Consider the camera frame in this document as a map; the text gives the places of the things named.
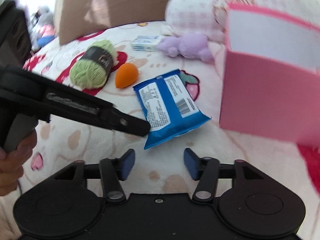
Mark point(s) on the white blue soap box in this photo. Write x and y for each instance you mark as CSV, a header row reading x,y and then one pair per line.
x,y
146,43

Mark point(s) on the purple plush toy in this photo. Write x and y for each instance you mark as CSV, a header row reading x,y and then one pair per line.
x,y
189,46

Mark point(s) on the pink storage box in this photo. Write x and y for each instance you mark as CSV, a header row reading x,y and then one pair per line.
x,y
271,77

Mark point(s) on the pink checkered pillow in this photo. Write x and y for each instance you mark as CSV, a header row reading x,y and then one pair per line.
x,y
206,17

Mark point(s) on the green yarn ball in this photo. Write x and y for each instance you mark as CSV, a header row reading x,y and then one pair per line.
x,y
92,70

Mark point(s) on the orange makeup sponge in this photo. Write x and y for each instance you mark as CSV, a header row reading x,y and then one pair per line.
x,y
126,75

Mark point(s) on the grey plush toy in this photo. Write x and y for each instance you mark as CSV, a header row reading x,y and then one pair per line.
x,y
42,30

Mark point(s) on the brown pillow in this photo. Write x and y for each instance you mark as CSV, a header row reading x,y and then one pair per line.
x,y
77,18

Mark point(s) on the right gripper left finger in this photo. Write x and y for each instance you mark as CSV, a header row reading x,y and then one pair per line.
x,y
112,171

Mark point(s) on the person's left hand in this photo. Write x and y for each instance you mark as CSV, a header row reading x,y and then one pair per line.
x,y
12,163

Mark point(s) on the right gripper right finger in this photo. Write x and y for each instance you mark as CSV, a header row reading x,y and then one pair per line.
x,y
204,170

